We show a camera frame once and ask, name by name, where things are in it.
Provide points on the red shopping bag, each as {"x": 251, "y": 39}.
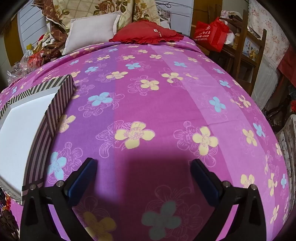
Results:
{"x": 208, "y": 34}

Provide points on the pink floral bed sheet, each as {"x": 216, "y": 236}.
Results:
{"x": 148, "y": 104}

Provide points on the floral lace cloth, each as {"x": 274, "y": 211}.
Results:
{"x": 285, "y": 143}

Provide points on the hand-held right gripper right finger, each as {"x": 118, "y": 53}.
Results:
{"x": 205, "y": 183}

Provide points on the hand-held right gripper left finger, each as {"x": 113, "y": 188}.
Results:
{"x": 81, "y": 180}

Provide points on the brown patterned quilt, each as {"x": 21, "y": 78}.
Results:
{"x": 55, "y": 34}

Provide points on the red ruffled pillow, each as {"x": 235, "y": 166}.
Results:
{"x": 143, "y": 32}

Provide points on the clear plastic packaging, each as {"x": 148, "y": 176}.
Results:
{"x": 25, "y": 64}

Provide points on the cream floral quilt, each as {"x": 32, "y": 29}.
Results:
{"x": 92, "y": 7}

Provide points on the wooden chair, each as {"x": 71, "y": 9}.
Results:
{"x": 259, "y": 51}

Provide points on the pale floral curtain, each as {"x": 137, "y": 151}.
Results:
{"x": 272, "y": 34}

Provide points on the white pillow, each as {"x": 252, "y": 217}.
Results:
{"x": 90, "y": 32}

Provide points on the striped hexagonal gift box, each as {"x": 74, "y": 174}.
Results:
{"x": 23, "y": 129}

